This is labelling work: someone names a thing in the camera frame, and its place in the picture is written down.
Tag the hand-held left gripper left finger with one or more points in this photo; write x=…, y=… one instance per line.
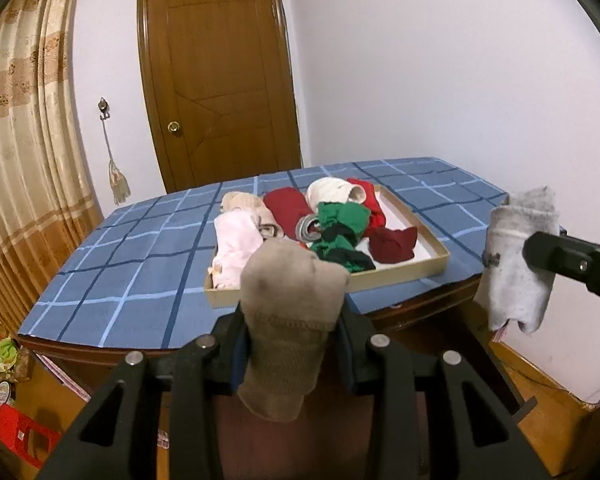
x=239, y=360

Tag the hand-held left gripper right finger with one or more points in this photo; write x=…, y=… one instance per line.
x=345, y=360

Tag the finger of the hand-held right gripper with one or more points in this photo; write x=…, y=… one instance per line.
x=570, y=260

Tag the light grey sock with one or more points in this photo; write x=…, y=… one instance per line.
x=515, y=270

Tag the brown grey sock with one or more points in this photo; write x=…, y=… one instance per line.
x=290, y=300

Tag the shallow cardboard tray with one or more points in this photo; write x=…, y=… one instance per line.
x=410, y=271

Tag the pink underwear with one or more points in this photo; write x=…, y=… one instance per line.
x=235, y=245

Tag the wooden drawer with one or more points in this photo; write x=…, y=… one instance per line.
x=500, y=380

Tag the beige dotted sock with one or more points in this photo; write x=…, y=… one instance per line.
x=240, y=202

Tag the dark red sock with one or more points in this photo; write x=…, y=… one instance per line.
x=287, y=210

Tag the dark green underwear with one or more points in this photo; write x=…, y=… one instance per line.
x=340, y=255

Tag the red knitted underwear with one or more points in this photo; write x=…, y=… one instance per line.
x=375, y=210

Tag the cream underwear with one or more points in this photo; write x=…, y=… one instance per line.
x=330, y=191

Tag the dark wooden table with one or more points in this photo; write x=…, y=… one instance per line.
x=105, y=365

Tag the grey striped sock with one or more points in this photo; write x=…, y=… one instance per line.
x=307, y=230

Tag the blue checked tablecloth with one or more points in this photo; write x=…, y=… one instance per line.
x=130, y=270

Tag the curtain tieback tassel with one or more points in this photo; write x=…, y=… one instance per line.
x=119, y=182

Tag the green soft toy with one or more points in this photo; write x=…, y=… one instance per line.
x=6, y=352

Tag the red plastic stool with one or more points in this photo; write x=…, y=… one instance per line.
x=10, y=420

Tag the round tin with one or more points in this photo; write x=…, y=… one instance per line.
x=2, y=392

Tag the brass door knob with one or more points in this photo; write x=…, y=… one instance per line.
x=173, y=127

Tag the brown wooden door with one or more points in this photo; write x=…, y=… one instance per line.
x=220, y=85

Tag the beige patterned curtain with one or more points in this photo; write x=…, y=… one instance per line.
x=25, y=160

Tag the metal wall hook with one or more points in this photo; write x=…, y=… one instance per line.
x=103, y=107

